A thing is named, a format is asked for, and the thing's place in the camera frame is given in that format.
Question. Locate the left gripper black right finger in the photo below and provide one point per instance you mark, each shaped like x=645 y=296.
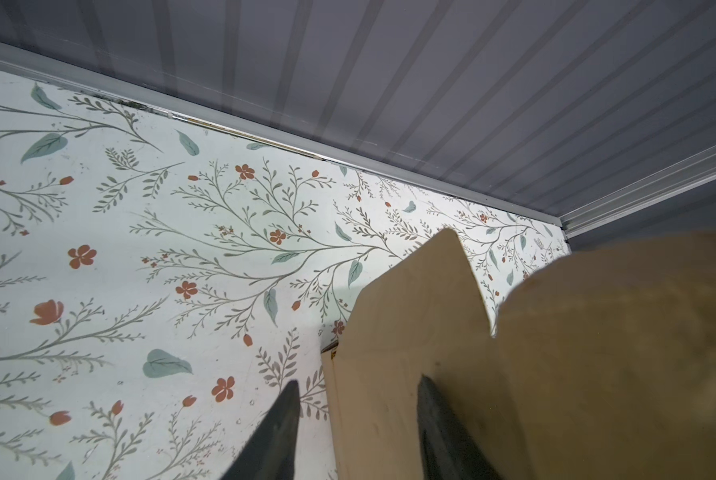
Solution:
x=447 y=449

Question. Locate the brown cardboard box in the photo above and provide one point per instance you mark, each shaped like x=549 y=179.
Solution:
x=601 y=365

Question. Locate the floral patterned table mat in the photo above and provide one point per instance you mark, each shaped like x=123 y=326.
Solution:
x=160 y=283

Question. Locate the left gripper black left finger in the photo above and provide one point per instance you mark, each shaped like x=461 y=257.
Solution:
x=271 y=450

